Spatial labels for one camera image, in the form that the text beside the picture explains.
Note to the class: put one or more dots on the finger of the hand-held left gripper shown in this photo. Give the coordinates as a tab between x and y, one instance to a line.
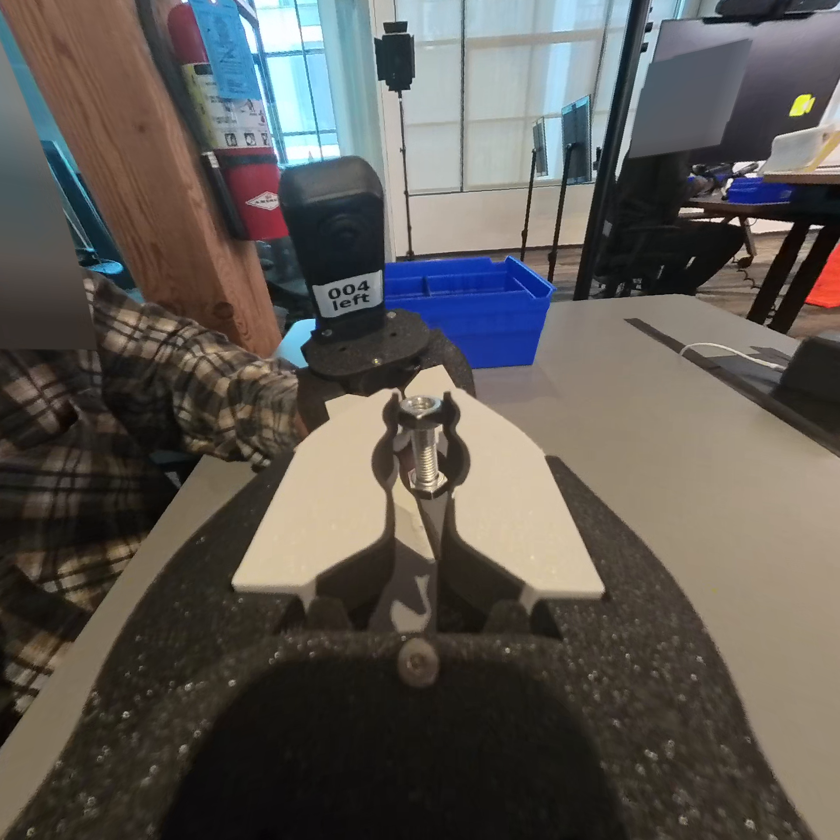
439	380
344	410

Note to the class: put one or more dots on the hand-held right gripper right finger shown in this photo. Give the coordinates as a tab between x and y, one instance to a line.
518	518

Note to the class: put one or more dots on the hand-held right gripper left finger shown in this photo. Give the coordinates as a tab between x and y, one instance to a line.
321	512

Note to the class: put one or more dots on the large silver hex bolt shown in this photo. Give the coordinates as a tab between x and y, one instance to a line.
425	453

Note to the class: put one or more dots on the blue plastic bin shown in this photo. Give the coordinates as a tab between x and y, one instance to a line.
499	328

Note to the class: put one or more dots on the large silver hex nut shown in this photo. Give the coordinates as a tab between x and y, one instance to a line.
430	490

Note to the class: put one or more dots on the red fire extinguisher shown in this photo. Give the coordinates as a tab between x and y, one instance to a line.
259	197

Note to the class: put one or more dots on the black light panel on stand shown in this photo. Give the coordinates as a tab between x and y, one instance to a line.
396	59

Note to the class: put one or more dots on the blue paper tag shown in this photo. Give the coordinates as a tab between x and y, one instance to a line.
226	52

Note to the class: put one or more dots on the wooden pillar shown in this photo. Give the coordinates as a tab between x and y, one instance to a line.
118	164

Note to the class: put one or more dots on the person's plaid shirt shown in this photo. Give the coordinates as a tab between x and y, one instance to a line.
52	492

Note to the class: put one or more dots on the dark grey box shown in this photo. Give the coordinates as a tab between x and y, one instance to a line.
814	374

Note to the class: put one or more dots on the small blue bin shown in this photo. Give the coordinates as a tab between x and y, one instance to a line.
754	190

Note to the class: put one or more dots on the orange traffic cone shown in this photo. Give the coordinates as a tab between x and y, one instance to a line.
825	282

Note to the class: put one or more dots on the dark wood office desk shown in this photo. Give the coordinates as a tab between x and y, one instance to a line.
807	177

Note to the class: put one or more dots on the white plastic container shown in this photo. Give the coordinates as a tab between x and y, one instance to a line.
797	151

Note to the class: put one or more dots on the large black monitor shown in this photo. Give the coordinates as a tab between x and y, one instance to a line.
774	65

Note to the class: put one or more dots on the black video bar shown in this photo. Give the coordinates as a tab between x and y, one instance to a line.
754	8

